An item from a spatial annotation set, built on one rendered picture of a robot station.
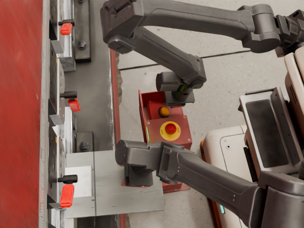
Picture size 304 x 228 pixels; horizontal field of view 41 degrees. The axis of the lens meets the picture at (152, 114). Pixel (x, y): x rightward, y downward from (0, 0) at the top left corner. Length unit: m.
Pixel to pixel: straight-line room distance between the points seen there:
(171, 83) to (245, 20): 0.34
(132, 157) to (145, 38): 0.30
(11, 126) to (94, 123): 0.75
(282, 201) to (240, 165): 1.40
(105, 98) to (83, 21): 0.30
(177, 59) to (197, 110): 1.22
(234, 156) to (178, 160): 1.15
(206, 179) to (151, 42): 0.43
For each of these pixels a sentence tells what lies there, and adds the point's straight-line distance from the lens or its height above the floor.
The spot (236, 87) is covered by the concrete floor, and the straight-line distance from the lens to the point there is 2.43.
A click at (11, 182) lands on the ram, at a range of 0.61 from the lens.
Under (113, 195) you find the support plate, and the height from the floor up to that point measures 1.00.
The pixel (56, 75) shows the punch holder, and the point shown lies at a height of 1.27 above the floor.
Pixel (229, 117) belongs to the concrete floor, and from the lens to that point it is 2.34.
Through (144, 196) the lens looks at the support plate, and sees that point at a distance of 1.14.
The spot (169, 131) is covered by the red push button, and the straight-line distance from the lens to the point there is 1.40.
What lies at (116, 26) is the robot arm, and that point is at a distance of 0.92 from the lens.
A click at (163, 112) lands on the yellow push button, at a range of 1.51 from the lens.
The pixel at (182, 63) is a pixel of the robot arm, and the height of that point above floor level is 1.13.
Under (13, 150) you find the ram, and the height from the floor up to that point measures 1.56.
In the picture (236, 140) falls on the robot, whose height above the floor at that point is 0.28.
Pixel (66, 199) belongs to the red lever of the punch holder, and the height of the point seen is 1.31.
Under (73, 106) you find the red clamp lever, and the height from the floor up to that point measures 1.20.
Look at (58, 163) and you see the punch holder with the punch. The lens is 0.92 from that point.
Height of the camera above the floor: 2.12
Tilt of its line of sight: 67 degrees down
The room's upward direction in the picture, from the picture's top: 2 degrees clockwise
